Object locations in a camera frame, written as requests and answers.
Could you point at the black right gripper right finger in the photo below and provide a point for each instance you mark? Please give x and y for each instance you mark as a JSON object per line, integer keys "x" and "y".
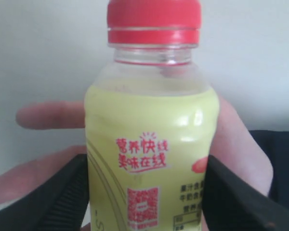
{"x": 230, "y": 204}

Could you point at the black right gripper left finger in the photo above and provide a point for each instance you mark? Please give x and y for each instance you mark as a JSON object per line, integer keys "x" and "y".
{"x": 58, "y": 205}

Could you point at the yellow red-cap drink bottle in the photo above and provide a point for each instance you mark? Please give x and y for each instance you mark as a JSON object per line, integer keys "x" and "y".
{"x": 150, "y": 118}

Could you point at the black-sleeved forearm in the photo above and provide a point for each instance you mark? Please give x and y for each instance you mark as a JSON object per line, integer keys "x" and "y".
{"x": 275, "y": 145}

